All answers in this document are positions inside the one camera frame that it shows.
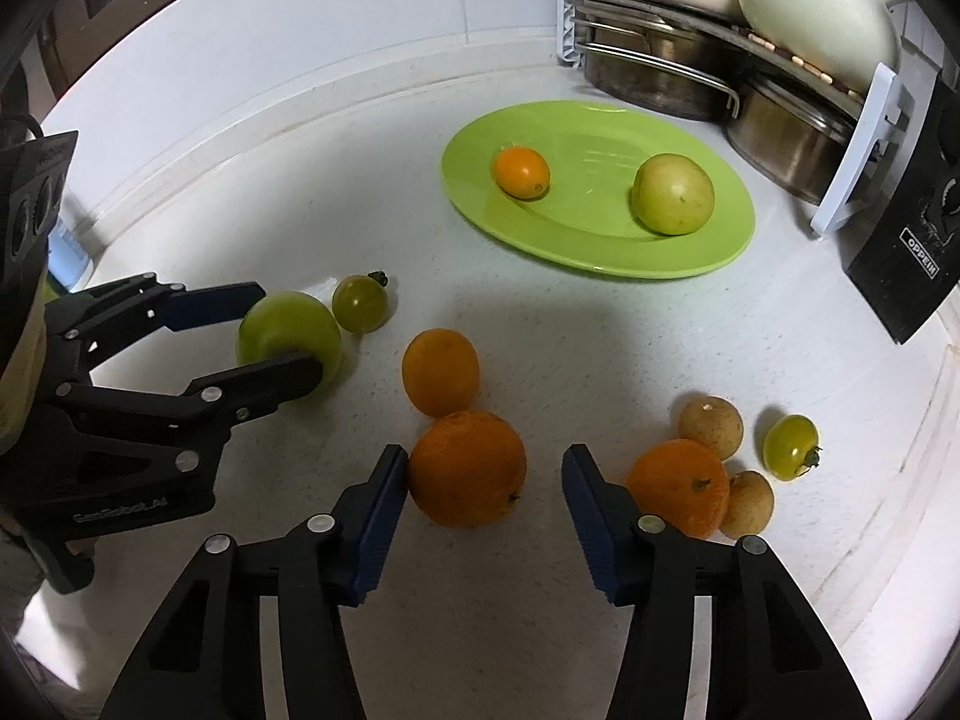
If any blue and white container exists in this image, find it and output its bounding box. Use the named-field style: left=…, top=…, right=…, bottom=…
left=45, top=217, right=96, bottom=293

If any white ceramic pot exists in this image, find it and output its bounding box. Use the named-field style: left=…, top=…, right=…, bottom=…
left=735, top=0, right=901, bottom=95

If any pale yellow-green apple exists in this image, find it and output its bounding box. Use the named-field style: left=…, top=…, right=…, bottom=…
left=630, top=153, right=716, bottom=236

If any small green cherry tomato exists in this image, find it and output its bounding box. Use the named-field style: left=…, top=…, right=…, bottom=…
left=332, top=271, right=392, bottom=334

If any small orange kumquat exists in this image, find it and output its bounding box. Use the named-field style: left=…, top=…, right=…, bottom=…
left=493, top=146, right=551, bottom=201

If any white and metal pot rack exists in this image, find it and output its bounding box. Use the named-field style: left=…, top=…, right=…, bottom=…
left=556, top=0, right=920, bottom=237

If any green oval plate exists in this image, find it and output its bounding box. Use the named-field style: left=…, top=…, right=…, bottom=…
left=440, top=100, right=755, bottom=280

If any black appliance with label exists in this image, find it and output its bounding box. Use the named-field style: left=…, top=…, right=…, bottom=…
left=844, top=79, right=960, bottom=346

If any large orange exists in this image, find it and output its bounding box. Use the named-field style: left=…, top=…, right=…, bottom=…
left=407, top=410, right=527, bottom=528

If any medium orange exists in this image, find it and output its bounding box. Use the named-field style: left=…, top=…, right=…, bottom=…
left=401, top=328, right=480, bottom=419

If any shiny steel pot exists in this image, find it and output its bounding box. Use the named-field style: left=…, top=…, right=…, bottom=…
left=726, top=75, right=863, bottom=205

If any steel pot with wire handles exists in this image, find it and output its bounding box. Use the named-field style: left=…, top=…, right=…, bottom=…
left=581, top=15, right=741, bottom=122

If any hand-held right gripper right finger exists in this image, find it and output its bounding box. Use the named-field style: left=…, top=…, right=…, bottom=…
left=561, top=444, right=875, bottom=720

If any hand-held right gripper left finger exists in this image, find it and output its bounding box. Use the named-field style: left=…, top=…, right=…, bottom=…
left=97, top=444, right=410, bottom=720

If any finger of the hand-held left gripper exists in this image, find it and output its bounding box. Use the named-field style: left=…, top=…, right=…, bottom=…
left=56, top=351, right=325, bottom=475
left=45, top=272, right=268, bottom=385

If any yellow-green cherry tomato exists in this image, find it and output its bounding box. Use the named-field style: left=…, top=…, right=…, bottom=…
left=763, top=414, right=823, bottom=482

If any brown longan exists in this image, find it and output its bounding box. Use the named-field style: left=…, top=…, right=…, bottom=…
left=679, top=396, right=744, bottom=461
left=720, top=470, right=775, bottom=539

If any orange with green stem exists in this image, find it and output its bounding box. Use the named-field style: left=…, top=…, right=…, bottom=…
left=626, top=439, right=731, bottom=539

